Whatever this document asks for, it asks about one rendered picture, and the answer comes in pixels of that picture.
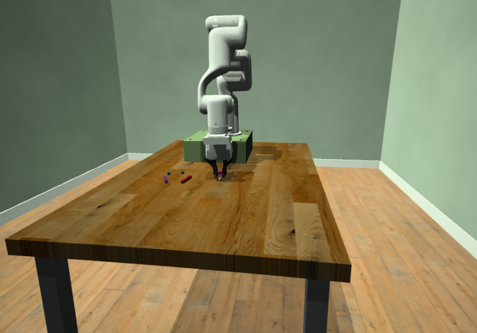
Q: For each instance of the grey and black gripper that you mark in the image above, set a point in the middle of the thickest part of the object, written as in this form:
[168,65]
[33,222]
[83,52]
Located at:
[220,152]

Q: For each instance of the red rod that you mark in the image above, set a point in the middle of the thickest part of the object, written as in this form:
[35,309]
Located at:
[186,179]

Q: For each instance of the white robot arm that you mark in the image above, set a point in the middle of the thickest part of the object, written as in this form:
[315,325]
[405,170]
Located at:
[227,38]

